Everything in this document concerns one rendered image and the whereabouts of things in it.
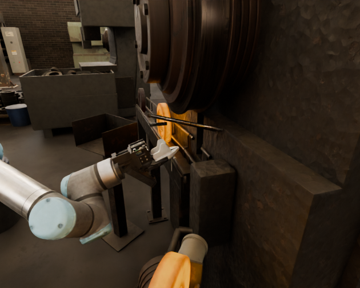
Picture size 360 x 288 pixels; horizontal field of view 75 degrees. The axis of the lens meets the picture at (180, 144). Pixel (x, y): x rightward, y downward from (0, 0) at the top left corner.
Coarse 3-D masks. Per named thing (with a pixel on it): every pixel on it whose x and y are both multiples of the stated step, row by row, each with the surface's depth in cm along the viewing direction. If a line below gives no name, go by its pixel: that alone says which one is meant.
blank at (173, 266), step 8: (168, 256) 36; (176, 256) 37; (184, 256) 38; (160, 264) 34; (168, 264) 34; (176, 264) 35; (184, 264) 36; (160, 272) 33; (168, 272) 33; (176, 272) 33; (184, 272) 37; (152, 280) 32; (160, 280) 32; (168, 280) 32; (176, 280) 33; (184, 280) 38
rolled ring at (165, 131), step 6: (162, 108) 103; (168, 108) 104; (162, 114) 103; (168, 114) 102; (162, 120) 104; (162, 126) 117; (168, 126) 102; (162, 132) 115; (168, 132) 103; (168, 138) 106
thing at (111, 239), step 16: (80, 128) 121; (96, 128) 129; (112, 128) 132; (128, 128) 113; (80, 144) 124; (96, 144) 123; (112, 144) 108; (128, 144) 116; (112, 192) 128; (112, 208) 134; (128, 224) 150; (112, 240) 138; (128, 240) 138
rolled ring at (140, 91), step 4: (140, 88) 176; (140, 92) 171; (144, 92) 172; (140, 96) 172; (144, 96) 171; (140, 100) 185; (144, 100) 171; (140, 104) 185; (144, 104) 172; (144, 108) 174; (144, 112) 179
